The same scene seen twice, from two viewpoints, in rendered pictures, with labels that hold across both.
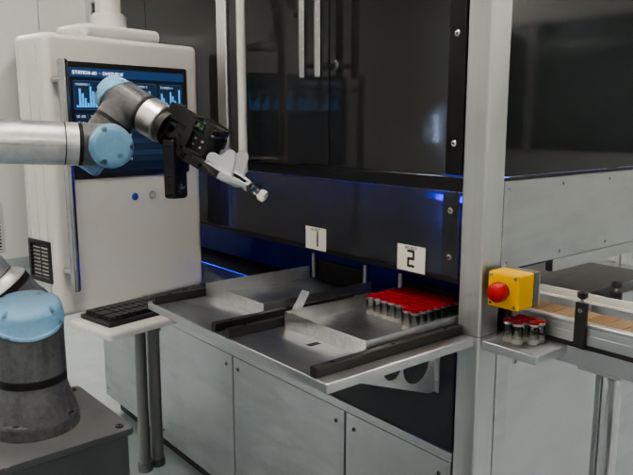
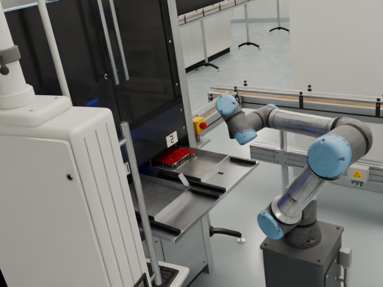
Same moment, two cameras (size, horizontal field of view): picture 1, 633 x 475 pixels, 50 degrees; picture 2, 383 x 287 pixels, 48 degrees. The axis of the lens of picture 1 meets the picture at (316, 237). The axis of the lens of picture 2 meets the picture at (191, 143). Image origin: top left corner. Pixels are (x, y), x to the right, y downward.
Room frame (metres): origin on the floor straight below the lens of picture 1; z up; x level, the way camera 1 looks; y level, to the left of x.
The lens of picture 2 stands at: (1.78, 1.79, 1.90)
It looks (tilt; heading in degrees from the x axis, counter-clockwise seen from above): 25 degrees down; 259
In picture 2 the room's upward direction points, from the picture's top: 9 degrees counter-clockwise
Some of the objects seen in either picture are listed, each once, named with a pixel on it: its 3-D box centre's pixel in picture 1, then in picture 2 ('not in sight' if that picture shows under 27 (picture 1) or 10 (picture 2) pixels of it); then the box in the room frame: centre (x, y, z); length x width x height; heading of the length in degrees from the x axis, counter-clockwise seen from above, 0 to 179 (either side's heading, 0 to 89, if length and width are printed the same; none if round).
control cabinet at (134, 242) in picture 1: (115, 166); (57, 221); (2.01, 0.60, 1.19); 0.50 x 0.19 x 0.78; 140
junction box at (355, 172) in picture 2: not in sight; (358, 172); (0.37, -0.25, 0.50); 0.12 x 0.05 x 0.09; 129
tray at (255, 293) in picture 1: (288, 288); (145, 195); (1.70, 0.07, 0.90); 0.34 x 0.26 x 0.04; 129
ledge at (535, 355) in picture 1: (527, 345); (194, 142); (1.33, -0.44, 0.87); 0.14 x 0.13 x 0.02; 129
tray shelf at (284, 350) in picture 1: (308, 319); (180, 186); (1.52, 0.02, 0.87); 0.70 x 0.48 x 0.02; 39
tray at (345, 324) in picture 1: (381, 318); (188, 163); (1.44, -0.14, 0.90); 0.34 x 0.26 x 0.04; 129
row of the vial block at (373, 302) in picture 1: (395, 311); (182, 160); (1.46, -0.18, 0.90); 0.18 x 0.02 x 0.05; 39
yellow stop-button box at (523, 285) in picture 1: (512, 287); (196, 124); (1.32, -0.39, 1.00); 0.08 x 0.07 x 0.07; 129
